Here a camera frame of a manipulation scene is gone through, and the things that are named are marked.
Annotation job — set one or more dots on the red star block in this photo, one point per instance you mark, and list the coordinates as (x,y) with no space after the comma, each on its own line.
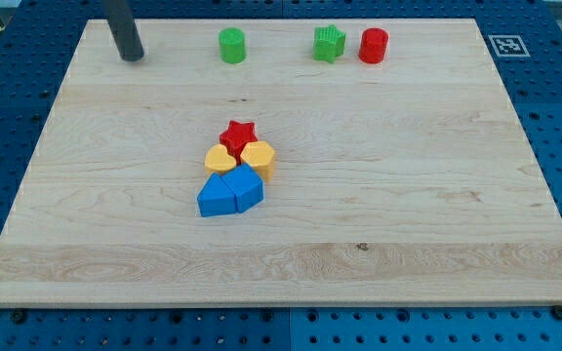
(236,136)

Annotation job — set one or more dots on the green star block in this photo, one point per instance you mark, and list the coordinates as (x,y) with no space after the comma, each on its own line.
(328,43)

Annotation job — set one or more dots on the yellow hexagon block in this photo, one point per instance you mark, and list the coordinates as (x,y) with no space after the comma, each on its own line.
(260,156)

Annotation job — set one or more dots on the blue pentagon block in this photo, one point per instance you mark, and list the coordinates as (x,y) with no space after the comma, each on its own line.
(246,185)

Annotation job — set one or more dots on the yellow heart block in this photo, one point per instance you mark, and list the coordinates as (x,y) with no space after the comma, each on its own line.
(218,160)

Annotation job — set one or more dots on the blue triangle block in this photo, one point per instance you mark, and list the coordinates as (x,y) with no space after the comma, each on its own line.
(216,198)

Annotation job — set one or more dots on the light wooden board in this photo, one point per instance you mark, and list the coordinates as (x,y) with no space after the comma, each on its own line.
(405,183)

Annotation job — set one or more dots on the green cylinder block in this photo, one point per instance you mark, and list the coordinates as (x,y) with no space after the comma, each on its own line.
(232,43)

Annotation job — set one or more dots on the red cylinder block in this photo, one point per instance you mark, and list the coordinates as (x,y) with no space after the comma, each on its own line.
(373,45)

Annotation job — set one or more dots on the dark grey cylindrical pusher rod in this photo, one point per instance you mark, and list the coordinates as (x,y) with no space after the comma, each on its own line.
(121,22)

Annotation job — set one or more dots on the white fiducial marker tag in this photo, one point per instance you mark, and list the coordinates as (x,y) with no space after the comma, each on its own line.
(508,46)

